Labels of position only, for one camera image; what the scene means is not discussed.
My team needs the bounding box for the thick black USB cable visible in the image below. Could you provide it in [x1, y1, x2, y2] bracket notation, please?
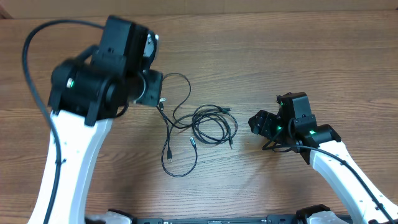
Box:
[155, 72, 199, 179]

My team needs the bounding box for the thin black USB cable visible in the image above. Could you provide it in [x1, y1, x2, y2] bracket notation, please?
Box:
[178, 104, 239, 150]

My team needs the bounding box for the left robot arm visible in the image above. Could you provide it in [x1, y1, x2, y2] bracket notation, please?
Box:
[22, 16, 163, 223]

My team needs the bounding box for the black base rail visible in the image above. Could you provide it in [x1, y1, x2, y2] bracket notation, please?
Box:
[76, 213, 354, 224]

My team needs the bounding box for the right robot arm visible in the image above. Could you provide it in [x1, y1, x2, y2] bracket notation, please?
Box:
[248, 92, 397, 223]

